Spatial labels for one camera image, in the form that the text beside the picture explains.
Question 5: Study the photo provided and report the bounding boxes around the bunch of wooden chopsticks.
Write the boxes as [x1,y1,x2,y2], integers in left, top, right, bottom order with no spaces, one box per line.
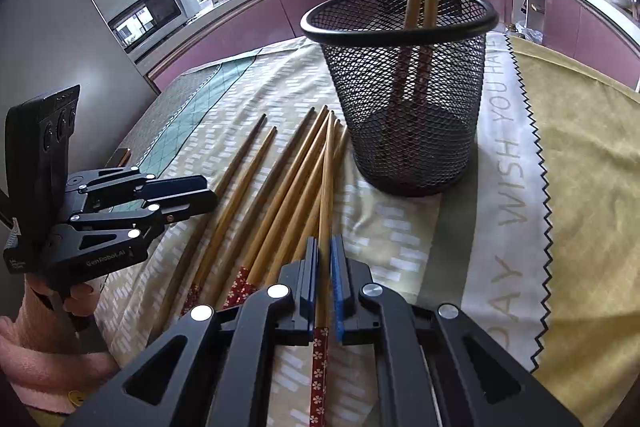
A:
[150,107,351,343]

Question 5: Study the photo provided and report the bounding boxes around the patterned tablecloth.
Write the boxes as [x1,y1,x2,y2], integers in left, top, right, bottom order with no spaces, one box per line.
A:
[95,32,640,427]

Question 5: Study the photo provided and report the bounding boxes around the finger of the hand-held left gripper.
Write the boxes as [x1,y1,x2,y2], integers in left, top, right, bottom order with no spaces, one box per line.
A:
[65,166,208,212]
[47,189,219,293]

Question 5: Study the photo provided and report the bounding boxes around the person's left forearm pink sleeve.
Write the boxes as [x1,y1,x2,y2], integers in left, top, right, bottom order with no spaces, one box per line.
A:
[0,292,121,415]

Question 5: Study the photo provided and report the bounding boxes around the person's left hand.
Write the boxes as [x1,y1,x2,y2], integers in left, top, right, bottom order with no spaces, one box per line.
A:
[27,279,98,323]

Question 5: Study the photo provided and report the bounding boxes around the black mesh utensil holder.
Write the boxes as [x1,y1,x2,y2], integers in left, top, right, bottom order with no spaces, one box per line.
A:
[300,0,500,198]

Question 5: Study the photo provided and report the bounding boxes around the grey refrigerator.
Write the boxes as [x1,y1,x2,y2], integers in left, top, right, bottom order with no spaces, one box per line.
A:
[0,0,161,208]

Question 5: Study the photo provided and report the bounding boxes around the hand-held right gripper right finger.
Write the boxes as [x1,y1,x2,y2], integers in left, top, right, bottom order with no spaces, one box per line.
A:
[330,234,583,427]

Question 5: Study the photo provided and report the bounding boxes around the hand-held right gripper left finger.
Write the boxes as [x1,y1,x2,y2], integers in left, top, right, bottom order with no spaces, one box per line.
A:
[65,236,321,427]

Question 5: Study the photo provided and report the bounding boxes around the purple kitchen counter cabinets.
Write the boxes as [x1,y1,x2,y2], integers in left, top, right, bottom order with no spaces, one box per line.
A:
[145,0,640,92]

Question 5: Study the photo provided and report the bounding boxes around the silver microwave oven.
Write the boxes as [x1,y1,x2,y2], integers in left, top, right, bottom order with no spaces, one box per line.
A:
[107,0,201,55]

